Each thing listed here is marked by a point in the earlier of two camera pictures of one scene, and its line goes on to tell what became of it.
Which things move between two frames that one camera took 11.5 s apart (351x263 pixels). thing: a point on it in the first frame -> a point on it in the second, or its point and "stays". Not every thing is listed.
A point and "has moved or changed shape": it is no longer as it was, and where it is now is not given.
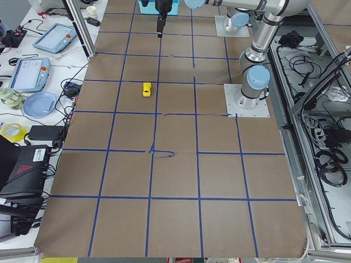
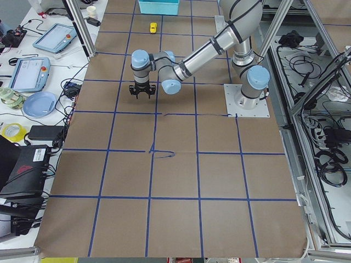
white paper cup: x=92 y=11 stays
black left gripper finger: x=160 y=25 -> x=151 y=92
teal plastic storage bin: x=151 y=9 stays
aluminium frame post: x=78 y=19 stays
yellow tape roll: x=13 y=132 stays
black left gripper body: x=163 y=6 -> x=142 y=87
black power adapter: x=46 y=132 stays
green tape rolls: x=11 y=98 stays
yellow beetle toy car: x=146 y=89 has moved or changed shape
